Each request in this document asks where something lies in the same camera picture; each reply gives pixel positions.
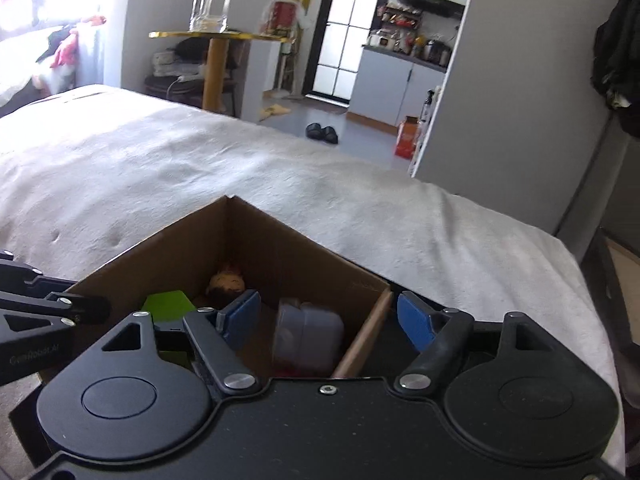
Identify clear glass jar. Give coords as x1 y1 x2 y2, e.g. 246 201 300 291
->
189 0 234 33

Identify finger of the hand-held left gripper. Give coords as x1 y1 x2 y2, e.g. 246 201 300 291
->
0 287 112 343
0 249 48 293

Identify pair of black slippers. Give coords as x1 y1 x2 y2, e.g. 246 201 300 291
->
306 123 339 144

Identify small brown-haired doll figure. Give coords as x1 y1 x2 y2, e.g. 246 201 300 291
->
206 267 247 306

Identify green block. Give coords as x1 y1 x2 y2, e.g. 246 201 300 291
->
142 290 198 361

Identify white kitchen cabinet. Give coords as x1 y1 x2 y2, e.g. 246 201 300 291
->
347 46 447 128

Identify rice cooker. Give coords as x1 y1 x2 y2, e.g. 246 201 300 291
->
422 39 448 65

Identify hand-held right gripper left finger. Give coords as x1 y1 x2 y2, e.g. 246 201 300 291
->
86 289 268 401

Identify orange carton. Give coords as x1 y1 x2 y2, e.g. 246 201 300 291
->
395 116 420 158

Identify yellow round table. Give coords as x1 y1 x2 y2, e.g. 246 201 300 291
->
149 31 291 111

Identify glass panel door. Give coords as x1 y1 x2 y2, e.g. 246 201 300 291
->
302 0 388 106

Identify pile of pink clothes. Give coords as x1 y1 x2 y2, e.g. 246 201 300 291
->
32 15 108 93

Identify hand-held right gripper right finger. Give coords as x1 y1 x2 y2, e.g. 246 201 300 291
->
394 290 553 396

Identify hanging black jackets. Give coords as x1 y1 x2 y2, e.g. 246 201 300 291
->
590 0 640 136

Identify black framed cardboard tray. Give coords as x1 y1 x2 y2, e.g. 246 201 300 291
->
582 230 640 361

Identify cardboard box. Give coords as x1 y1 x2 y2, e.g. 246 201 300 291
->
45 195 393 386

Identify red box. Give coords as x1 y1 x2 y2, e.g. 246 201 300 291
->
270 0 300 37

